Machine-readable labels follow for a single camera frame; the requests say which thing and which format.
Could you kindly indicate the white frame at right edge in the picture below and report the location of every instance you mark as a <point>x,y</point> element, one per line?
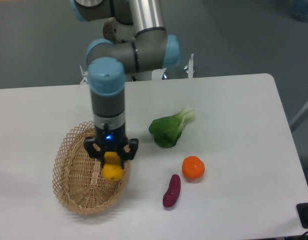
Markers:
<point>299,118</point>

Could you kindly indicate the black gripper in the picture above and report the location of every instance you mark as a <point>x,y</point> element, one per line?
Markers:
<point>111,140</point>

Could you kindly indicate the orange tangerine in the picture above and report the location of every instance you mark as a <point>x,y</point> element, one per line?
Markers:
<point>193,167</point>

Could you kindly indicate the woven wicker basket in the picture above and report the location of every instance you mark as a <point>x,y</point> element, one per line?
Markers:
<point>78,181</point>

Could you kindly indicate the purple sweet potato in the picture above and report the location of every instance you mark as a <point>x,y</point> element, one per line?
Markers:
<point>173,192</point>

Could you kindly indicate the green bok choy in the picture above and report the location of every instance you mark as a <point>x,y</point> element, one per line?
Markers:
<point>167,130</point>

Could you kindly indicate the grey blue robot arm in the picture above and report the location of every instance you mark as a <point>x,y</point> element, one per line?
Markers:
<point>110,60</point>

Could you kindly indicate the black device at table edge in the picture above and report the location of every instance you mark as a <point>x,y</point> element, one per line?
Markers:
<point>302,210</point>

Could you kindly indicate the blue object top right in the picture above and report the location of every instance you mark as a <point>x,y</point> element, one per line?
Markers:
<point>299,9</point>

